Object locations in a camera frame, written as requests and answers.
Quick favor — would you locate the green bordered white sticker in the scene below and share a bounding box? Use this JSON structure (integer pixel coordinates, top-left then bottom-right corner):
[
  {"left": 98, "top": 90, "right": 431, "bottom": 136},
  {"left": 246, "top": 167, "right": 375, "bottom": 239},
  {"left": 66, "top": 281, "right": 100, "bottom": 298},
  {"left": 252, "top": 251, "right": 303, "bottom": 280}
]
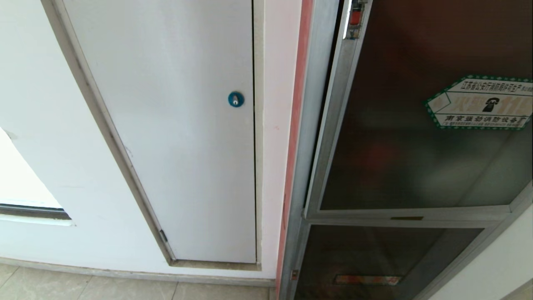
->
[{"left": 425, "top": 75, "right": 533, "bottom": 130}]

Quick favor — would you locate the glass hydrant cabinet door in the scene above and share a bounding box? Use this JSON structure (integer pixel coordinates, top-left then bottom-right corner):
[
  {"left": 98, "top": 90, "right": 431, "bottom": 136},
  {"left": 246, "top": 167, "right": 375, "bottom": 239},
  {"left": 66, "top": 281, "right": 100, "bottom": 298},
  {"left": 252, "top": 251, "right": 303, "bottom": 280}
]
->
[{"left": 304, "top": 0, "right": 533, "bottom": 221}]

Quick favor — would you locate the white access panel door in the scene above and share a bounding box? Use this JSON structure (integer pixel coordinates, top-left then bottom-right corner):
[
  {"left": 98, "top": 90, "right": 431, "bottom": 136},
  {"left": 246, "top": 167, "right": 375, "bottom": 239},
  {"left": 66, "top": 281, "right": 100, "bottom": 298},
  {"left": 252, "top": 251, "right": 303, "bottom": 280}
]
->
[{"left": 62, "top": 0, "right": 257, "bottom": 264}]

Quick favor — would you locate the red cabinet door latch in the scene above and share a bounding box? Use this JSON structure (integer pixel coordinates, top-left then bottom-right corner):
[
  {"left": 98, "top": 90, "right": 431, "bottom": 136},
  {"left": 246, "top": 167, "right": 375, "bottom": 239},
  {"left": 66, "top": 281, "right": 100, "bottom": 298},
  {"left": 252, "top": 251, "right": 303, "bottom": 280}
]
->
[{"left": 343, "top": 0, "right": 369, "bottom": 40}]

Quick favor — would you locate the dark window frame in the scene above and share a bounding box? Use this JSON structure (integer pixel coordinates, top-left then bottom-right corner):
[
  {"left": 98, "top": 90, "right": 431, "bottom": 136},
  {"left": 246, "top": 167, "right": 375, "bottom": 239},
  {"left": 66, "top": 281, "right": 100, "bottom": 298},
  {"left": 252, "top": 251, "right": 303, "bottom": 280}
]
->
[{"left": 0, "top": 203, "right": 72, "bottom": 220}]

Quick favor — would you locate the grey access panel frame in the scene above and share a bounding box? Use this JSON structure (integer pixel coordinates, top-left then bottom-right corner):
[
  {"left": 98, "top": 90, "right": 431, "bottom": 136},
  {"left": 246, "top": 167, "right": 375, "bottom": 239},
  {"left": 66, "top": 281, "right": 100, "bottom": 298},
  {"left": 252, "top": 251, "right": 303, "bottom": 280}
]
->
[{"left": 40, "top": 0, "right": 266, "bottom": 272}]

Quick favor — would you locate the red label strip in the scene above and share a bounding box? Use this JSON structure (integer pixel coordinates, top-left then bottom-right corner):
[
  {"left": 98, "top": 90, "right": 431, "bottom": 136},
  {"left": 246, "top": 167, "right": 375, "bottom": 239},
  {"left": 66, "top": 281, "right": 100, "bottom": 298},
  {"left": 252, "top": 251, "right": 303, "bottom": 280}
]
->
[{"left": 334, "top": 275, "right": 402, "bottom": 286}]

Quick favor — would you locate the small glass cabinet door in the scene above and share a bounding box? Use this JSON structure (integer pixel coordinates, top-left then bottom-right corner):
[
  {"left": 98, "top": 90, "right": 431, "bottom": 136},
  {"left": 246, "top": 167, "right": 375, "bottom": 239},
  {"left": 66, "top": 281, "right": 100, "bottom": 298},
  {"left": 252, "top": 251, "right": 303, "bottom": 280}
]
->
[{"left": 291, "top": 220, "right": 503, "bottom": 300}]

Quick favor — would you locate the metal hydrant cabinet frame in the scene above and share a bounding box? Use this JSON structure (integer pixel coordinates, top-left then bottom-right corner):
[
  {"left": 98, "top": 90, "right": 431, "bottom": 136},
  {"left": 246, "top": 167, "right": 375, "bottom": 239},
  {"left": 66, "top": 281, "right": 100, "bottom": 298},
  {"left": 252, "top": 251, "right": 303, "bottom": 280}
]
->
[{"left": 275, "top": 0, "right": 533, "bottom": 300}]

